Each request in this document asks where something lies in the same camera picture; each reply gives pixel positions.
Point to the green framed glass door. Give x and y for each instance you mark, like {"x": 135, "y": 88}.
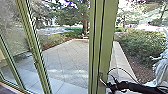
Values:
{"x": 33, "y": 46}

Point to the green hedge outdoors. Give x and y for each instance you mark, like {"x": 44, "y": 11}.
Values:
{"x": 143, "y": 43}

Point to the small white outdoor object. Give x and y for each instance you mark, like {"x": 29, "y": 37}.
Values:
{"x": 85, "y": 36}

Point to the low brown shrub bed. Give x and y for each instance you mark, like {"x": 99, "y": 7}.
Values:
{"x": 53, "y": 40}

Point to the green tree outdoors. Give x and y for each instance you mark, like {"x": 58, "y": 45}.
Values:
{"x": 76, "y": 13}

